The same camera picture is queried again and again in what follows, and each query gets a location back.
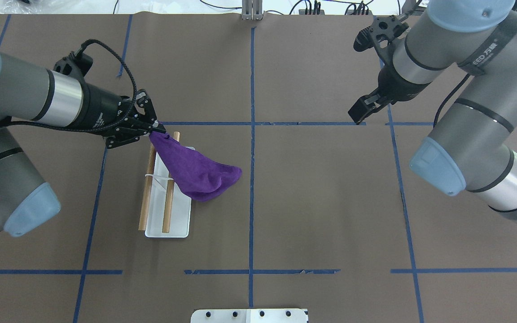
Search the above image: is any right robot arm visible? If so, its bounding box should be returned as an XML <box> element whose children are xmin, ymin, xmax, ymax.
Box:
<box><xmin>348</xmin><ymin>0</ymin><xmax>517</xmax><ymax>223</ymax></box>

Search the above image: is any aluminium frame post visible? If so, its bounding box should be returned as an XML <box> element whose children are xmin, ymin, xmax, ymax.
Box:
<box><xmin>241</xmin><ymin>0</ymin><xmax>264</xmax><ymax>21</ymax></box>

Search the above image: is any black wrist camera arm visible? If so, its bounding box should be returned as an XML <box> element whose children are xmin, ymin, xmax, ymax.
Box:
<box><xmin>353</xmin><ymin>14</ymin><xmax>409</xmax><ymax>52</ymax></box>
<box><xmin>53</xmin><ymin>52</ymin><xmax>94</xmax><ymax>80</ymax></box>

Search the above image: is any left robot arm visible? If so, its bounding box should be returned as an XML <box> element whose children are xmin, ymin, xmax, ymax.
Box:
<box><xmin>0</xmin><ymin>39</ymin><xmax>166</xmax><ymax>237</ymax></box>

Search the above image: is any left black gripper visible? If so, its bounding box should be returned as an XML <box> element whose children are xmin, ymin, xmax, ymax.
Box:
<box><xmin>79</xmin><ymin>84</ymin><xmax>167</xmax><ymax>149</ymax></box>

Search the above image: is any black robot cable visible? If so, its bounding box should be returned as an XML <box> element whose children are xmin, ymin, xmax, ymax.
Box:
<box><xmin>12</xmin><ymin>39</ymin><xmax>140</xmax><ymax>133</ymax></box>

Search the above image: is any white rack base tray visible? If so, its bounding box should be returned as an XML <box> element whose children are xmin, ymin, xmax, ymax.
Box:
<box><xmin>138</xmin><ymin>146</ymin><xmax>192</xmax><ymax>239</ymax></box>

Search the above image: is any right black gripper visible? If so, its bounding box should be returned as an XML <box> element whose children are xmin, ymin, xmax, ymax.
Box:
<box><xmin>347</xmin><ymin>67</ymin><xmax>429</xmax><ymax>125</ymax></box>

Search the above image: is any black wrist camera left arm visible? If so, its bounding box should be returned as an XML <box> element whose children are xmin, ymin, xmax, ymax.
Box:
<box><xmin>53</xmin><ymin>52</ymin><xmax>94</xmax><ymax>80</ymax></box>

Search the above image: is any purple towel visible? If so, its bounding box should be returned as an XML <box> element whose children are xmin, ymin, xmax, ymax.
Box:
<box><xmin>149</xmin><ymin>131</ymin><xmax>242</xmax><ymax>202</ymax></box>

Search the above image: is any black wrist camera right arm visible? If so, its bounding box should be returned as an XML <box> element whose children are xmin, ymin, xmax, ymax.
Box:
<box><xmin>353</xmin><ymin>14</ymin><xmax>409</xmax><ymax>52</ymax></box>

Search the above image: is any white mount plate with bolts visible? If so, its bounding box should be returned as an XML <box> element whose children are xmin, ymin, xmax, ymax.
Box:
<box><xmin>190</xmin><ymin>308</ymin><xmax>309</xmax><ymax>323</ymax></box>

